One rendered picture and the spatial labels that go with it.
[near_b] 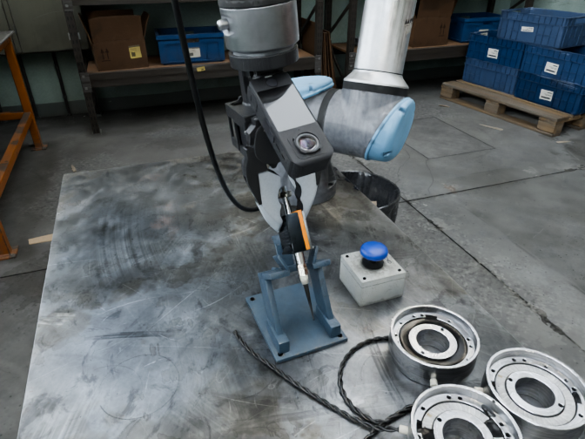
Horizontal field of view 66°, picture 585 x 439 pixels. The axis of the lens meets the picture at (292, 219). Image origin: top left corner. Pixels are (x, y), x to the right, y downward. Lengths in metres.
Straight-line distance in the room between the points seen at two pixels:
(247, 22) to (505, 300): 1.78
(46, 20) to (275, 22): 3.65
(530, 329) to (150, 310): 1.56
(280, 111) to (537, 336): 1.64
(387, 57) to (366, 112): 0.10
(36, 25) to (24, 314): 2.51
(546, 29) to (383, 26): 3.48
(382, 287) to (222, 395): 0.26
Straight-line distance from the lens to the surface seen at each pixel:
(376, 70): 0.81
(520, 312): 2.04
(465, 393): 0.55
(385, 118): 0.78
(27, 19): 4.08
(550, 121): 4.00
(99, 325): 0.69
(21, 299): 2.19
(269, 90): 0.47
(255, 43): 0.45
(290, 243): 0.53
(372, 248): 0.65
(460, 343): 0.61
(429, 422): 0.52
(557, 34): 4.19
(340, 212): 0.88
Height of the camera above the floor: 1.24
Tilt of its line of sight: 31 degrees down
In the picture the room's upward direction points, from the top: straight up
